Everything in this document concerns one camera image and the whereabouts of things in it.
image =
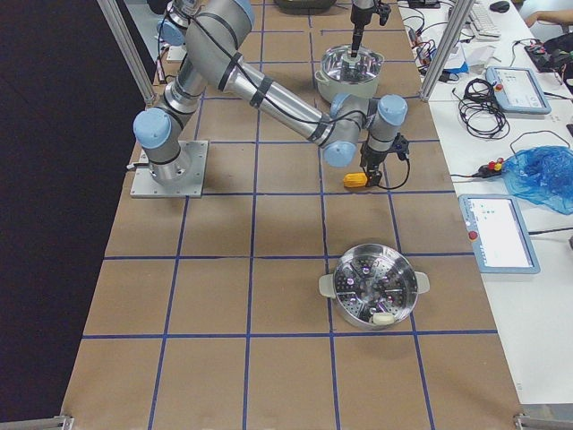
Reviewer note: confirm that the aluminium frame post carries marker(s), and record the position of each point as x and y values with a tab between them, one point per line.
448	40

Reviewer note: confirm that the blue plastic bag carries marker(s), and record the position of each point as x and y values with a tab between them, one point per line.
542	176

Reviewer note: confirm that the near teach pendant tablet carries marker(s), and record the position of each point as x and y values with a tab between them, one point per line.
498	235

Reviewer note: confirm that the black emergency stop box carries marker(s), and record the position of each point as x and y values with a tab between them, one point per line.
493	168

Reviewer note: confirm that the far teach pendant tablet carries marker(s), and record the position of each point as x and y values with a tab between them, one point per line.
517	90

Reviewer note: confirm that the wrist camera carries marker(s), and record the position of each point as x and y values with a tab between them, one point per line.
401	147
383	10

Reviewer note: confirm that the steel steamer basket pot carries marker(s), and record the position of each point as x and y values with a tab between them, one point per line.
373	286

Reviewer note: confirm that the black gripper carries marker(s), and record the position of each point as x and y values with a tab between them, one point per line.
358	22
371	160

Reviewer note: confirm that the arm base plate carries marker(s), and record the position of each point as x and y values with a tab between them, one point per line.
183	177
176	54

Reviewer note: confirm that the teach pendant tablet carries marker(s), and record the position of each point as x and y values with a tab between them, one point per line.
498	235
517	90

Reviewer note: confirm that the yellow corn cob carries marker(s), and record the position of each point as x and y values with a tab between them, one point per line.
355	180

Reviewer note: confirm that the pale green cooking pot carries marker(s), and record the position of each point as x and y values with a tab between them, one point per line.
339	72

